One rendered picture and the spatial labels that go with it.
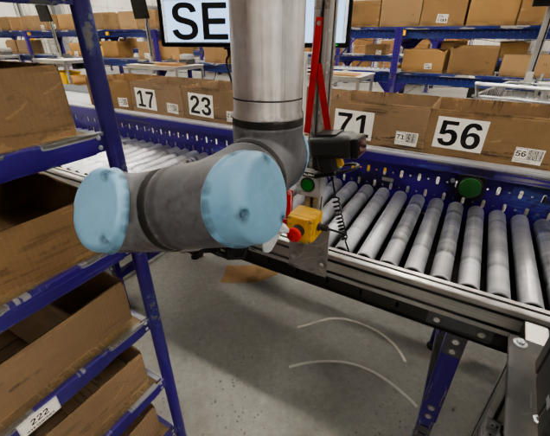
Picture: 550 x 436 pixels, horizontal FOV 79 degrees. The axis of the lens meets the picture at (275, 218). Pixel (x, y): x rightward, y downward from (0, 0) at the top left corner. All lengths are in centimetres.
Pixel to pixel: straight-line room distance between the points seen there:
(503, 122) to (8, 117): 129
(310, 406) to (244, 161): 130
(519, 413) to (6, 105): 87
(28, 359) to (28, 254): 18
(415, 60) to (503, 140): 440
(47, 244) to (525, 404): 79
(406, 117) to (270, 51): 103
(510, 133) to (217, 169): 118
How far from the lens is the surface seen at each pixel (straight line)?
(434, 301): 94
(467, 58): 563
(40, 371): 74
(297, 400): 152
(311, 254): 97
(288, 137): 41
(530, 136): 138
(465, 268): 101
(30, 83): 60
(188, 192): 31
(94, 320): 76
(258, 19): 39
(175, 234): 33
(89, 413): 87
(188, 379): 162
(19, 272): 63
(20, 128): 59
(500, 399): 101
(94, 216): 39
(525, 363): 80
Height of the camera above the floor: 128
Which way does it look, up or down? 29 degrees down
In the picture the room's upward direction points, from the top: straight up
